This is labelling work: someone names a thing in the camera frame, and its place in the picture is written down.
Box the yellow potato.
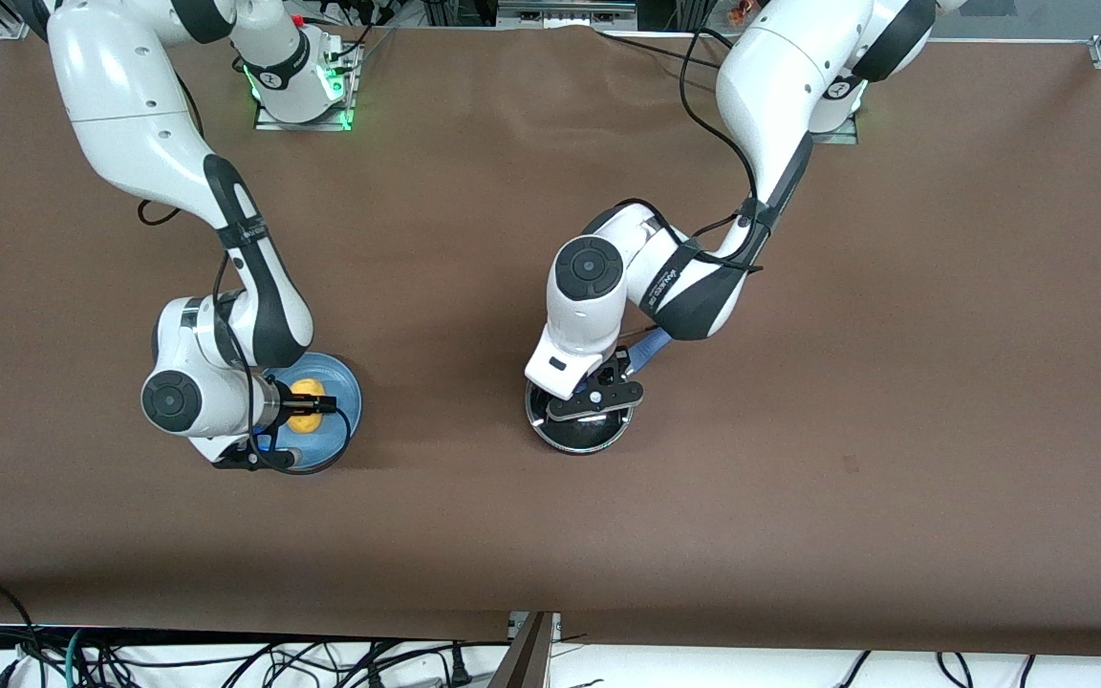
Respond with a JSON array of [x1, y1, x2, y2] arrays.
[[285, 378, 329, 434]]

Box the glass lid with blue knob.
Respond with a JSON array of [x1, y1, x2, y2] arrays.
[[529, 380, 632, 451]]

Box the blue round plate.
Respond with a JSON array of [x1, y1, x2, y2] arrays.
[[257, 352, 364, 475]]

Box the brown table cover sheet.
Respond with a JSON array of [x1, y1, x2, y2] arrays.
[[0, 19, 1101, 660]]

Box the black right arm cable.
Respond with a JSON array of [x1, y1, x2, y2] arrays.
[[136, 76, 353, 476]]

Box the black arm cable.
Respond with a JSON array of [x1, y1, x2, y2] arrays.
[[136, 76, 353, 476], [596, 27, 767, 278]]

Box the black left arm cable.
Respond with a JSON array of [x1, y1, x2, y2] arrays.
[[596, 27, 767, 278]]

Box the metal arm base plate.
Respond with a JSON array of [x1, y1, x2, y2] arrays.
[[803, 113, 860, 146], [253, 38, 357, 133]]

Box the aluminium frame post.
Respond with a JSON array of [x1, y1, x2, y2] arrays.
[[487, 611, 563, 688]]

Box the black base cable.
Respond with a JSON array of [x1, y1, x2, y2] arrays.
[[324, 17, 401, 71], [595, 31, 729, 72]]

